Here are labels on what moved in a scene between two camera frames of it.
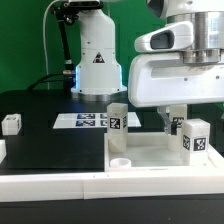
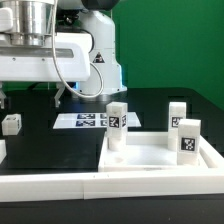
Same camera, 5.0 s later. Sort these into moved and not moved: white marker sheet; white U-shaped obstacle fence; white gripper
Moved: white gripper
Not moved: white U-shaped obstacle fence; white marker sheet
